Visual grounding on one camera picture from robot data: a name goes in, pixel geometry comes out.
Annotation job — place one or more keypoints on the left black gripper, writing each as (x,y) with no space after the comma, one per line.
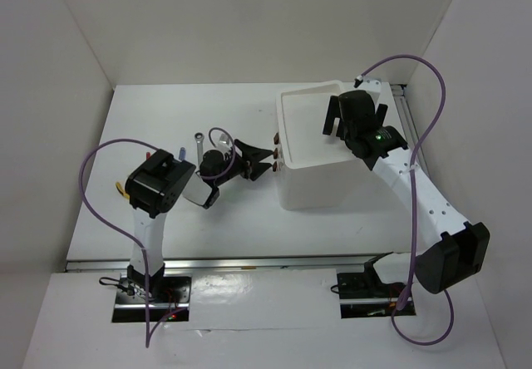
(251,169)

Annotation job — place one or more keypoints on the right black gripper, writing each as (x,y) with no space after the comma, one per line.
(334,112)

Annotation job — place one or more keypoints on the purple red screwdriver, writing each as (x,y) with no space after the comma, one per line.
(182,154)

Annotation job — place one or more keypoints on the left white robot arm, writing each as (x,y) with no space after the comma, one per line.
(156,185)

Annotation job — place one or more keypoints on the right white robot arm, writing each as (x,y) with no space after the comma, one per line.
(455,247)

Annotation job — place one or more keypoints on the long silver ratchet wrench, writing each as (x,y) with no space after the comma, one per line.
(199,140)

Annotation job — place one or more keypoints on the white drawer cabinet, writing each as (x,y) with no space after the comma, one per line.
(318,170)

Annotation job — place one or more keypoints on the yellow black pliers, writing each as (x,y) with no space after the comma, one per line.
(121,191)

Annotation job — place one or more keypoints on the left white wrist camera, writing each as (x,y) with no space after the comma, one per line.
(224,144)

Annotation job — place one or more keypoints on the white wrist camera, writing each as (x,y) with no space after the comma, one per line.
(224,144)
(371,86)

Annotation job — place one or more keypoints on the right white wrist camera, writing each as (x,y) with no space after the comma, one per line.
(371,86)

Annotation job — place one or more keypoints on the right side aluminium rail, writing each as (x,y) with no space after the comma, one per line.
(407,122)

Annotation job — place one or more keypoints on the aluminium rail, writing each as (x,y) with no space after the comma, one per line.
(407,122)
(196,264)

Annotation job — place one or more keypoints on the front aluminium rail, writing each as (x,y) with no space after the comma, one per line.
(196,264)

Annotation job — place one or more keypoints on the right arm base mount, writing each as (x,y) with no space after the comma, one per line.
(364,295)

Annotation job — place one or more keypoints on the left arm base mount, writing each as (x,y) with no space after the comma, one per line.
(171,300)

